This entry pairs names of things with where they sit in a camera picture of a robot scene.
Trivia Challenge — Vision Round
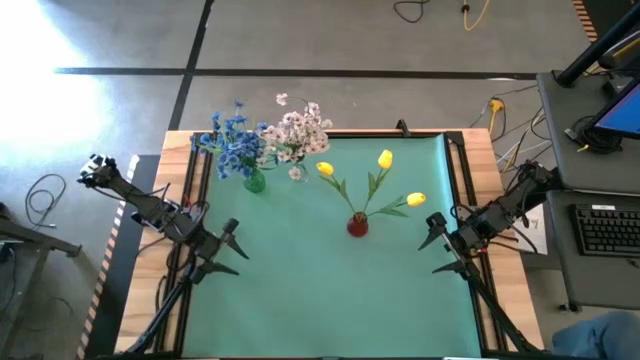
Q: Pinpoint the computer monitor blue screen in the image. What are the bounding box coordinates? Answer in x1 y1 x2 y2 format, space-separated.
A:
592 79 640 141

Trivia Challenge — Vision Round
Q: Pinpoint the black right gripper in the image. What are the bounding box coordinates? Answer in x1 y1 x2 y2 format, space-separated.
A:
418 224 481 275

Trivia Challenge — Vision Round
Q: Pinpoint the black desk adapter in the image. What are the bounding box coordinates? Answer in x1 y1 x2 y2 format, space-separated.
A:
602 74 626 99

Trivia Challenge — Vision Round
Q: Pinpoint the yellow floor cable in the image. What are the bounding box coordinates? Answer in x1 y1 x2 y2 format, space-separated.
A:
460 0 492 32

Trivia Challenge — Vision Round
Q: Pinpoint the grey keyboard shelf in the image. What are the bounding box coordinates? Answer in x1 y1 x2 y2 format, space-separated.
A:
546 189 640 312

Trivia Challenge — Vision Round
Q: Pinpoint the green glass vase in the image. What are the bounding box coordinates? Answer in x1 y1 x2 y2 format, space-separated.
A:
243 168 267 195

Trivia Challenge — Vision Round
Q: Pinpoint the black monitor stand pole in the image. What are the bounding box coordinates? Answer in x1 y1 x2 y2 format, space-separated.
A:
556 2 640 87

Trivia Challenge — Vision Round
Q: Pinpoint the grey side table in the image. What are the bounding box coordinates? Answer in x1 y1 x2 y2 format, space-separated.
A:
0 201 84 360

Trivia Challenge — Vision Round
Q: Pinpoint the red glass vase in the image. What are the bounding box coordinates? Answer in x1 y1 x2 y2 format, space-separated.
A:
346 211 370 239

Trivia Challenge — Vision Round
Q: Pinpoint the grey desk top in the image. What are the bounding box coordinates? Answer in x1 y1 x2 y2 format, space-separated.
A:
536 69 640 195

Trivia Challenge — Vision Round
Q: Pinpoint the green table mat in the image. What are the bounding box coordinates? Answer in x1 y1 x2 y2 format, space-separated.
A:
182 134 482 359

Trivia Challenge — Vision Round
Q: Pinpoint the white floor cable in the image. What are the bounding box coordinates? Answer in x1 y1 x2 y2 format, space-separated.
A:
497 138 554 169

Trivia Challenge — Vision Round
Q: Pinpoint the yellow artificial tulip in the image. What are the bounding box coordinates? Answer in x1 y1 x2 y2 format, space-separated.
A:
316 160 359 217
363 191 428 219
360 148 395 216

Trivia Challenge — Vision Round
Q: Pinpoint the black keyboard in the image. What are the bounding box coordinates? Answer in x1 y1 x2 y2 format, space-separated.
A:
569 203 640 259

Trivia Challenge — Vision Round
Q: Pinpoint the black hazard striped floor mat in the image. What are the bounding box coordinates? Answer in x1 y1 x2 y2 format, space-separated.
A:
74 153 162 360

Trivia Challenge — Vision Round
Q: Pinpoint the black desk cable bundle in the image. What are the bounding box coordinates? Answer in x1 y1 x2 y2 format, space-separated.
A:
563 113 625 155

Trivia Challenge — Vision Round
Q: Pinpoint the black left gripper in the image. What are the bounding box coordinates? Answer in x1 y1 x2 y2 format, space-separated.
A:
192 230 250 277

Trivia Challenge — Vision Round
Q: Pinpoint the white paper sheet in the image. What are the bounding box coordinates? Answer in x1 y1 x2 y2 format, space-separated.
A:
514 204 550 256

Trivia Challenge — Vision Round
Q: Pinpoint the clear glass vase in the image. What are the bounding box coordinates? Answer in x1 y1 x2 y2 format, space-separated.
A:
288 163 311 184

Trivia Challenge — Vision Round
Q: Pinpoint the person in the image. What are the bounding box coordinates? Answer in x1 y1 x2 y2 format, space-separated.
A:
551 310 640 360

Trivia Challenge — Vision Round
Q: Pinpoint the black floor cable loop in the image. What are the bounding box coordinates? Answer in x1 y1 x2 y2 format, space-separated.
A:
23 172 69 230
392 0 432 25

